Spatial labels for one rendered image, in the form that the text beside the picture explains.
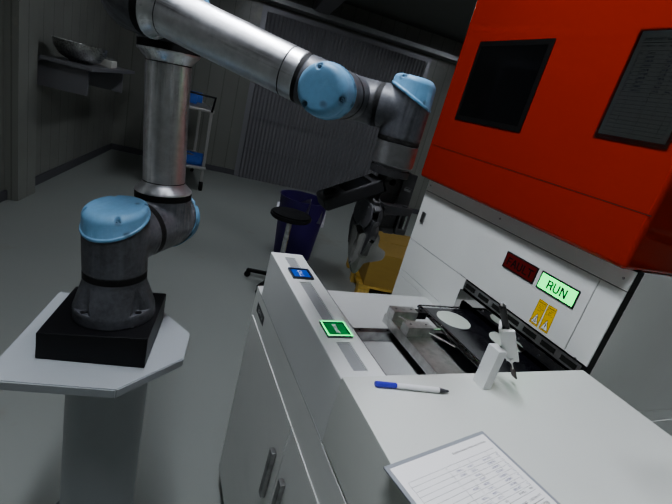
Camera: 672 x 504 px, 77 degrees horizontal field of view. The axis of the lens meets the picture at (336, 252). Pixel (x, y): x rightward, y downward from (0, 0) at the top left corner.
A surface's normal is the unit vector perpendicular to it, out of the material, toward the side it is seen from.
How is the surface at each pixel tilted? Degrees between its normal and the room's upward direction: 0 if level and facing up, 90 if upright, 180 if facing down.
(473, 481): 0
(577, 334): 90
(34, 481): 0
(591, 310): 90
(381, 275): 90
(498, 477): 0
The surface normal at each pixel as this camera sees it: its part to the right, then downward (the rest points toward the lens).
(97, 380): 0.25, -0.91
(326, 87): -0.27, 0.29
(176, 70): 0.66, 0.37
